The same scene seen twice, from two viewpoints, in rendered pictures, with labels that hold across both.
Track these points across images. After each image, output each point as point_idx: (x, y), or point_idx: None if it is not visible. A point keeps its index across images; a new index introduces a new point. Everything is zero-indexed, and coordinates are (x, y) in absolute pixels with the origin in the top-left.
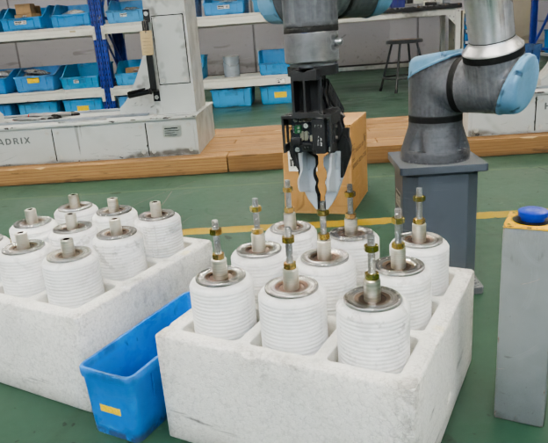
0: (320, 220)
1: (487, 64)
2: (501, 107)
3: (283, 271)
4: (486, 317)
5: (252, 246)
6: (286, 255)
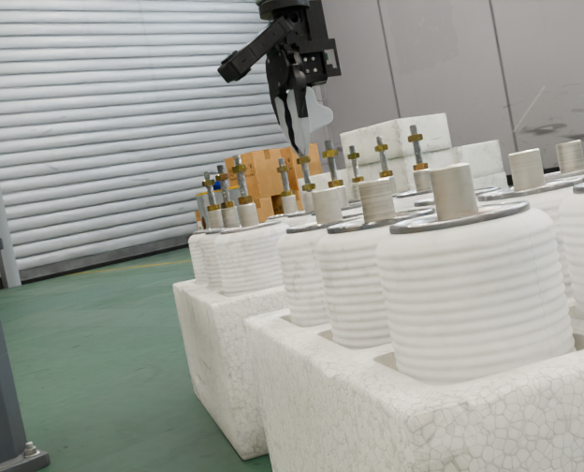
0: (308, 168)
1: None
2: None
3: (394, 177)
4: (80, 422)
5: (347, 201)
6: (386, 162)
